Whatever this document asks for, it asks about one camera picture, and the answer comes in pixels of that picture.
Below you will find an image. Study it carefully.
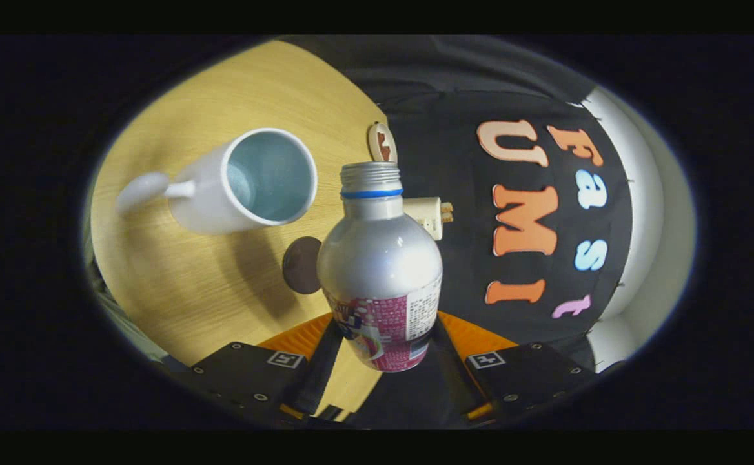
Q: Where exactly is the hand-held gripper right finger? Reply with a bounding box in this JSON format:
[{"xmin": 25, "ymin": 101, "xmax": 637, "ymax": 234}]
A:
[{"xmin": 432, "ymin": 310, "xmax": 597, "ymax": 420}]

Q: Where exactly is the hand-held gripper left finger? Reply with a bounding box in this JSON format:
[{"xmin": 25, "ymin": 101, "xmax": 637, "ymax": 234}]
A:
[{"xmin": 187, "ymin": 313, "xmax": 345, "ymax": 427}]

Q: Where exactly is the dark brown round coaster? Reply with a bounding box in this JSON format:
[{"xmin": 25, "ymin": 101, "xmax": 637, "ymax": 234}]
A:
[{"xmin": 282, "ymin": 236, "xmax": 323, "ymax": 295}]

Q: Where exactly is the silver juice bottle pink label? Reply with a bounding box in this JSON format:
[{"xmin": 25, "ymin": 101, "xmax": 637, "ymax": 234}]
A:
[{"xmin": 316, "ymin": 161, "xmax": 443, "ymax": 373}]

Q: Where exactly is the white cup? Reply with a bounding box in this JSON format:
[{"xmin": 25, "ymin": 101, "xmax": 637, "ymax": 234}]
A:
[{"xmin": 116, "ymin": 127, "xmax": 318, "ymax": 235}]

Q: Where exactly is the white toaster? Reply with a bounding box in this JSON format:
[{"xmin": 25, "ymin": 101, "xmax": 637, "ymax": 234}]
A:
[{"xmin": 403, "ymin": 197, "xmax": 445, "ymax": 241}]

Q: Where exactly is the wooden table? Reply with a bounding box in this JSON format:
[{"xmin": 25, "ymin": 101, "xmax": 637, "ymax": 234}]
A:
[{"xmin": 90, "ymin": 40, "xmax": 391, "ymax": 420}]

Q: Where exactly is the white plate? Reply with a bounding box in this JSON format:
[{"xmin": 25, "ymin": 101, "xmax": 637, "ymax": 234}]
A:
[{"xmin": 368, "ymin": 123, "xmax": 398, "ymax": 163}]

